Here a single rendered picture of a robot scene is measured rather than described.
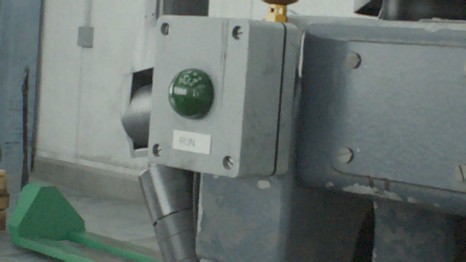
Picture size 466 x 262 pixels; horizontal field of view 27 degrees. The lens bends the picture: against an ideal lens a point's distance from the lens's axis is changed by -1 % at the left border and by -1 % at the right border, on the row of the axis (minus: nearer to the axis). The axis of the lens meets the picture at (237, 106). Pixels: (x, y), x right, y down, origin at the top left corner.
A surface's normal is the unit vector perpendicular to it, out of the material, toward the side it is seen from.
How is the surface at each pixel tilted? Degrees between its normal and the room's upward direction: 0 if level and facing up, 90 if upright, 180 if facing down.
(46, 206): 75
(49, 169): 90
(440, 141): 90
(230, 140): 90
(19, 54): 90
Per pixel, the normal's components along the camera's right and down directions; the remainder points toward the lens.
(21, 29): 0.74, 0.09
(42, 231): 0.74, -0.17
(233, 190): -0.66, -0.01
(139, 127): -0.66, 0.44
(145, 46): -0.78, -0.18
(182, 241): -0.27, -0.22
